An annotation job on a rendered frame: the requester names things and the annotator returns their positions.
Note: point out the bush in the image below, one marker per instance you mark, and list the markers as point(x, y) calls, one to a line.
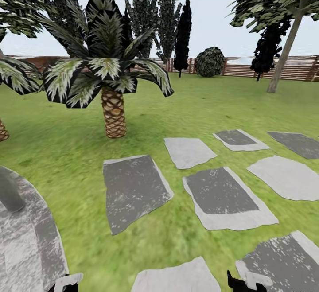
point(106, 56)
point(13, 75)
point(209, 62)

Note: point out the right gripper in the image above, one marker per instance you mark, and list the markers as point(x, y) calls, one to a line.
point(240, 286)

